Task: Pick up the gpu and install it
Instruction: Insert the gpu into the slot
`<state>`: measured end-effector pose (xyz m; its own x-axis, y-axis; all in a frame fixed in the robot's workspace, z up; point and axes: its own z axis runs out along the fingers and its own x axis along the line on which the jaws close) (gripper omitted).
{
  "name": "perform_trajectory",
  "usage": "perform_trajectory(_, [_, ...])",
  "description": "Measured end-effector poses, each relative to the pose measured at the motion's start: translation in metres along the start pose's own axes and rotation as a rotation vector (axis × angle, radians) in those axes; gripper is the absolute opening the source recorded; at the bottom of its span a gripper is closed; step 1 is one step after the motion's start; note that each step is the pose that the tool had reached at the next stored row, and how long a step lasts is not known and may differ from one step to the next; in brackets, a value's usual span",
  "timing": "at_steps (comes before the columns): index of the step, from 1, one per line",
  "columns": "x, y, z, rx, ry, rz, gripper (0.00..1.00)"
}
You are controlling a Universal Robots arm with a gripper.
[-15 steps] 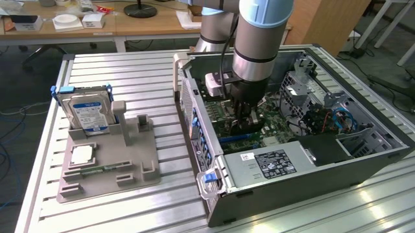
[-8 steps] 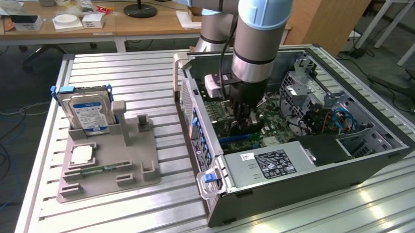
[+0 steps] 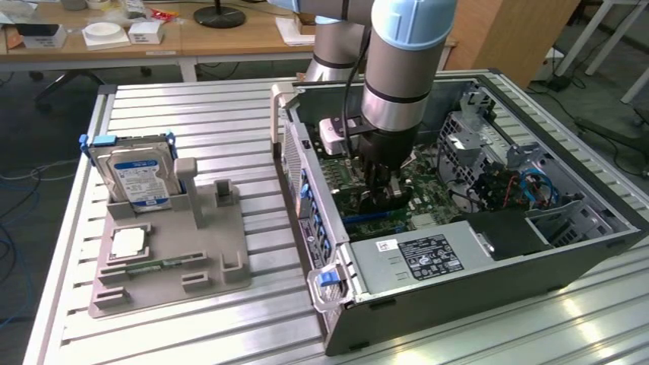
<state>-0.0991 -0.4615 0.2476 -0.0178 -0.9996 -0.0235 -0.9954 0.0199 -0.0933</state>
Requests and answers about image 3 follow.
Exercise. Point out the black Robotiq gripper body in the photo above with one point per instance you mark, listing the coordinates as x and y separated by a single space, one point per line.
388 148

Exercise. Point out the green graphics card black cooler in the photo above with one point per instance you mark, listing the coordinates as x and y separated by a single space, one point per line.
365 205

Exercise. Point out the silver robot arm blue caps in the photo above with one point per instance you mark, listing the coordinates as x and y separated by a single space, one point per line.
400 76

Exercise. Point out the blue expansion slot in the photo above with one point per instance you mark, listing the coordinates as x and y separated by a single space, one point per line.
367 218

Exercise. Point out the green motherboard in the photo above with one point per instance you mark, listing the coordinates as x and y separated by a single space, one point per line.
436 197

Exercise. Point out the silver finned chipset heatsink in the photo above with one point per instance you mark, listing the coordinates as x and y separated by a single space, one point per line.
425 221

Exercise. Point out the perforated metal disk bay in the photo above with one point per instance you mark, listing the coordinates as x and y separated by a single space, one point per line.
476 125

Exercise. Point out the grey power supply black label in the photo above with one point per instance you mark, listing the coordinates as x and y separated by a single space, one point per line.
380 266

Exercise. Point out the blue case latch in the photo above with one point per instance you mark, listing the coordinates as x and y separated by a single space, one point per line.
325 277

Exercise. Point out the black plastic shroud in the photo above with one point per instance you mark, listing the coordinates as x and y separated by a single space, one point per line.
507 235

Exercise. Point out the white papers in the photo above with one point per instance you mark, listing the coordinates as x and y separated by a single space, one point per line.
291 36

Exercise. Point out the black power brick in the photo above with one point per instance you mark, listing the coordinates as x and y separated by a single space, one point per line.
557 83

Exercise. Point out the white box red button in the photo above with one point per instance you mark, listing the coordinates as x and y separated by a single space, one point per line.
552 68

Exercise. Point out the dark grey open PC case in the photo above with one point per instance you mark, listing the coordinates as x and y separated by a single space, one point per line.
456 323

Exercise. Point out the grey metal disk bay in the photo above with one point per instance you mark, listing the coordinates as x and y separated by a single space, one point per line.
583 224

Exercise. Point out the wooden cabinet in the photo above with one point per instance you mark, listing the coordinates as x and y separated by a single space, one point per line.
537 38

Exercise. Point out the grey parts rack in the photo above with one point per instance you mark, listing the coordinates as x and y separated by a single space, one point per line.
167 239

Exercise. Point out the black chair base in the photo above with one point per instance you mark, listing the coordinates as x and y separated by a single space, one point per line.
60 85
608 129

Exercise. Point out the hard disk blue label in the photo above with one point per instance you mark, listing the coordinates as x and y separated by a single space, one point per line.
136 178

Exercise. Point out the round black lamp base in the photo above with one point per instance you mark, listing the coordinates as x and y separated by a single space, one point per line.
217 19

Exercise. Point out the green RAM stick bare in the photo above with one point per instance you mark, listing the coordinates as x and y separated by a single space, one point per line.
152 265

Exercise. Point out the silver CPU chip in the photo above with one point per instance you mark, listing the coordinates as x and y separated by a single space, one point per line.
127 243

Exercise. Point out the red packet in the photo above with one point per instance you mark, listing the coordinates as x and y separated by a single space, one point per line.
164 16

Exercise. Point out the white labelled box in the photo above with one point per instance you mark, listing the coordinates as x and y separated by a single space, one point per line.
144 32

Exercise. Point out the grey plastic bag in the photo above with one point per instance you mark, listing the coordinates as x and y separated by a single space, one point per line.
134 9

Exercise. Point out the white block round dish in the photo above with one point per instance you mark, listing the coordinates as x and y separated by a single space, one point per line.
104 38

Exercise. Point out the wooden desk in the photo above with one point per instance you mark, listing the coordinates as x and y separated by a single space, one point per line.
51 55

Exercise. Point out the grey cup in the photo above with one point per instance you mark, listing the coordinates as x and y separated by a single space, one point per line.
74 4

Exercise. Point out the white box black top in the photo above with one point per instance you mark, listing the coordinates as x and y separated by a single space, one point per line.
43 40

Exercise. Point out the orange box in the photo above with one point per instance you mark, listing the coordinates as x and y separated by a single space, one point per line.
10 42

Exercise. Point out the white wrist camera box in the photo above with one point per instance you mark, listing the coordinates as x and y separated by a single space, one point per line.
332 137

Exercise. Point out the white frame table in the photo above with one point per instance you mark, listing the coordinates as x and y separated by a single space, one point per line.
601 42

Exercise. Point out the blue disk carrier frame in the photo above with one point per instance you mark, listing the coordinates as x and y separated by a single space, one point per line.
106 140

